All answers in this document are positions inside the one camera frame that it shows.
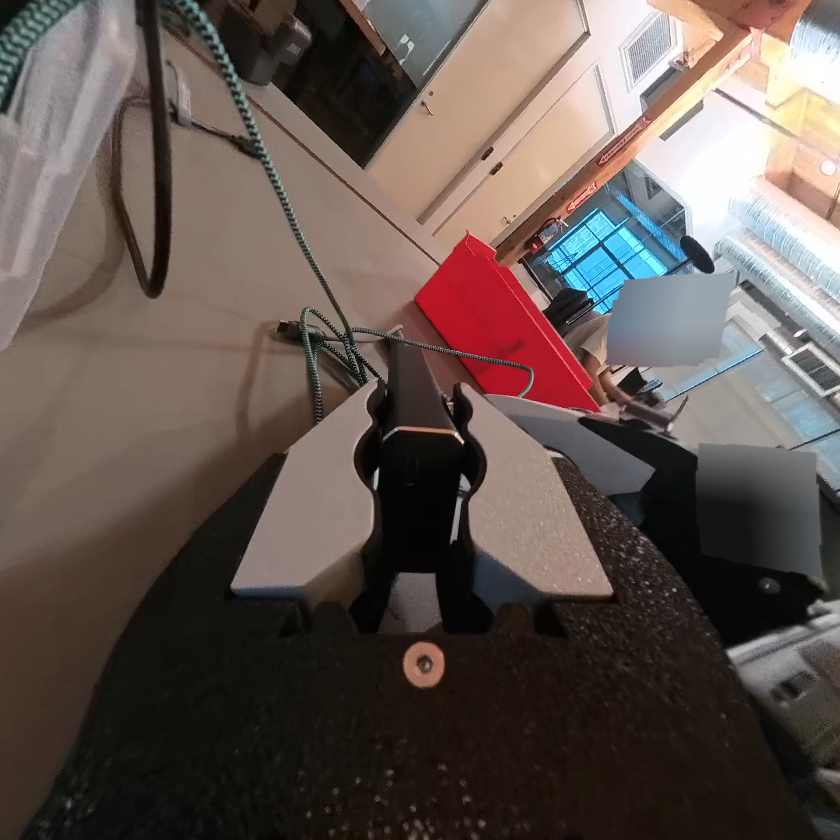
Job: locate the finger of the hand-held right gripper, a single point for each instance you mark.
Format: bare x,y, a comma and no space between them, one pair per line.
538,420

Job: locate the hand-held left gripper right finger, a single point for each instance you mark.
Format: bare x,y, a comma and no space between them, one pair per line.
538,525

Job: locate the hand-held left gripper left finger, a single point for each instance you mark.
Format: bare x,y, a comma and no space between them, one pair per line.
308,512

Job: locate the black multiport usb hub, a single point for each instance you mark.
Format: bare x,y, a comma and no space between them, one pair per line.
413,499

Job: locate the red plastic bin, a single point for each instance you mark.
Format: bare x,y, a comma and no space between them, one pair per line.
485,308

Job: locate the black chair with jacket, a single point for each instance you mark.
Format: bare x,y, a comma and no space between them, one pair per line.
571,303

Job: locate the large paned window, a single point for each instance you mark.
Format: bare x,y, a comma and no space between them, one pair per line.
604,249

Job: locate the red fire extinguisher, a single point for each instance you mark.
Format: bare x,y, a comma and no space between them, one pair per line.
548,235

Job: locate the black floor lamp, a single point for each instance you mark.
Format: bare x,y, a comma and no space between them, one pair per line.
697,254

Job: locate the white double door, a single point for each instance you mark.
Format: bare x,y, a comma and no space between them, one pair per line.
544,131

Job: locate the clear plastic bin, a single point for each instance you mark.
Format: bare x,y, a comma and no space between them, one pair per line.
59,197

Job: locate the dark grey storage box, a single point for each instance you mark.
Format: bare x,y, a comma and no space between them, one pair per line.
262,52

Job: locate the white duct vent grille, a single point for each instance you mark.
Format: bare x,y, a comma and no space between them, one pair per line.
817,371

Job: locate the wooden post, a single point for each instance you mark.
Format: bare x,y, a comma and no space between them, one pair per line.
682,88

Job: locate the white wall vent grille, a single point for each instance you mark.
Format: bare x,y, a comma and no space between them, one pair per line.
649,49

